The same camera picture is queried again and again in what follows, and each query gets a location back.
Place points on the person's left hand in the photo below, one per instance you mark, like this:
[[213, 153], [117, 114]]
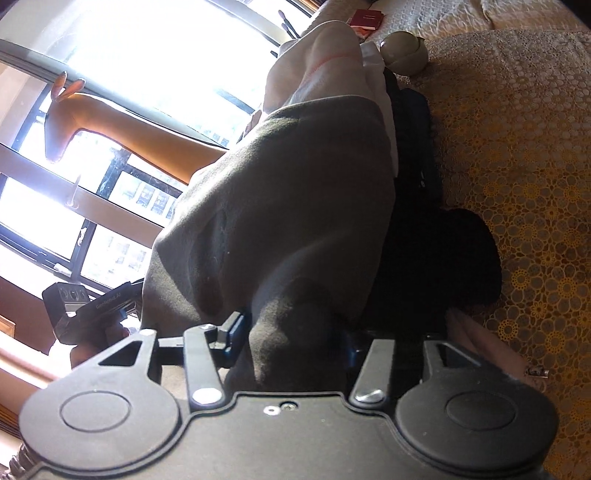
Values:
[[83, 357]]

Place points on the red booklet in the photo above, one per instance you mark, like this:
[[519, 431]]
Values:
[[367, 18]]

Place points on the pink garment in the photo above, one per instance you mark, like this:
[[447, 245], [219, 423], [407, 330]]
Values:
[[489, 346]]

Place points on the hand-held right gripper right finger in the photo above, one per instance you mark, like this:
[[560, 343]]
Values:
[[353, 350]]

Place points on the beige folded garment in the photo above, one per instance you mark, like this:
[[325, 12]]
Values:
[[323, 60]]

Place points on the navy folded garment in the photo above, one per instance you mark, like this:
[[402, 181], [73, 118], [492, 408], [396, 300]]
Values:
[[415, 129]]

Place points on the grey pants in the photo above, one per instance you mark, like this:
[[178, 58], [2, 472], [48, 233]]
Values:
[[277, 207]]

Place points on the white folded garment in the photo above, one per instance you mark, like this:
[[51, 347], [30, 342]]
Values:
[[385, 106]]

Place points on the window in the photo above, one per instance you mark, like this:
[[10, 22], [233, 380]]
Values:
[[138, 46]]

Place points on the green sofa with lace cover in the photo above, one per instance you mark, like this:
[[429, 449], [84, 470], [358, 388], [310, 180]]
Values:
[[438, 14]]

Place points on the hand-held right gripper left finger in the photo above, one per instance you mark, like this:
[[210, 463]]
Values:
[[233, 334]]

